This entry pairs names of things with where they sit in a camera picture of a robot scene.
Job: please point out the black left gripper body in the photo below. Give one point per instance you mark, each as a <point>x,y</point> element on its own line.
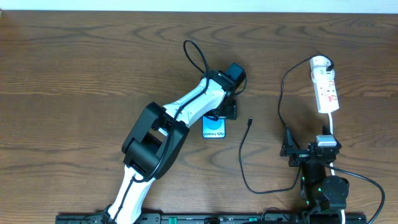
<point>226,112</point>

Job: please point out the white power strip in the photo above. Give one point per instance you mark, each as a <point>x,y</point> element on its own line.
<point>323,78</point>

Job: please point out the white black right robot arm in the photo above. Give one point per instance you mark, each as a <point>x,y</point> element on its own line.
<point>325,194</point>

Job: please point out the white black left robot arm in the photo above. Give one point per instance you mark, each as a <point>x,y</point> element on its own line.
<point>159,133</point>

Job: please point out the blue Galaxy smartphone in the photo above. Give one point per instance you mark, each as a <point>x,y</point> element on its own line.
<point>213,129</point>

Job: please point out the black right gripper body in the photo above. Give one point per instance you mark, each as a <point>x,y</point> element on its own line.
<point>301,157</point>

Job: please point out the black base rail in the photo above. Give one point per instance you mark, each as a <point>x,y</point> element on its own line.
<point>156,218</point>

